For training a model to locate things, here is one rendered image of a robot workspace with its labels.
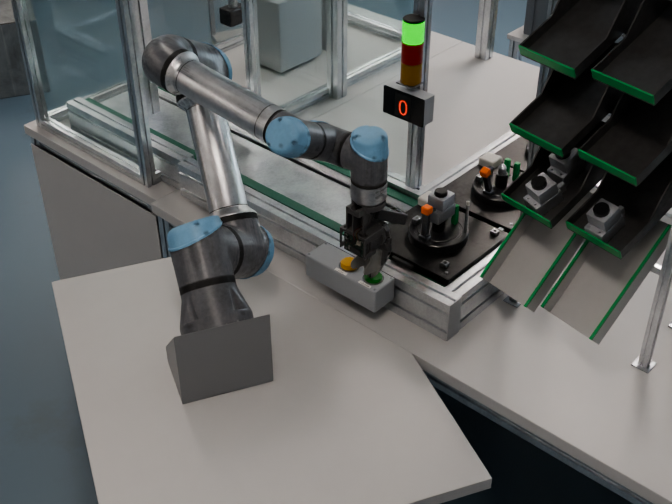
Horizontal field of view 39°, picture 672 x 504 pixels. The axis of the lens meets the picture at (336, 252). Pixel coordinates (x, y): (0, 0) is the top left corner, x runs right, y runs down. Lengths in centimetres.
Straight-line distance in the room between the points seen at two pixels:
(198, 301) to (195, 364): 12
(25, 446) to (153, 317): 110
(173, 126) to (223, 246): 94
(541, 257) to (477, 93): 118
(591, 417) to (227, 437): 72
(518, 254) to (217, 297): 64
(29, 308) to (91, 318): 150
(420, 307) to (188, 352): 53
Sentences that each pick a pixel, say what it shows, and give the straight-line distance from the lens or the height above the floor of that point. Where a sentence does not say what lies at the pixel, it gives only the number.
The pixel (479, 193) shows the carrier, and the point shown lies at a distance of 237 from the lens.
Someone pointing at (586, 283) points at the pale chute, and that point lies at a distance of 201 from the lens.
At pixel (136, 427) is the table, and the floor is 86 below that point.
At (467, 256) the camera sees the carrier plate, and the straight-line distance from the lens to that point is 218.
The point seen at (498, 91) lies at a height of 86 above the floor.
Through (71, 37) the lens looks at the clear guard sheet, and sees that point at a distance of 271.
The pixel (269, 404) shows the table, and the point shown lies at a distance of 197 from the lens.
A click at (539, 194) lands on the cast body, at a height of 125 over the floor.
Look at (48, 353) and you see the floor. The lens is 351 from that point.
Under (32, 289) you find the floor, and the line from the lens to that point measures 382.
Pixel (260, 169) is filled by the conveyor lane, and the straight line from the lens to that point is 259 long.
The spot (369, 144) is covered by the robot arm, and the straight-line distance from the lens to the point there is 187.
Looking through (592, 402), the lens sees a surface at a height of 86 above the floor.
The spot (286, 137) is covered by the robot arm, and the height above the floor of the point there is 137.
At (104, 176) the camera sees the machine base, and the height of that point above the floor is 84.
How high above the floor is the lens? 225
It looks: 36 degrees down
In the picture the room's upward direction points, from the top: straight up
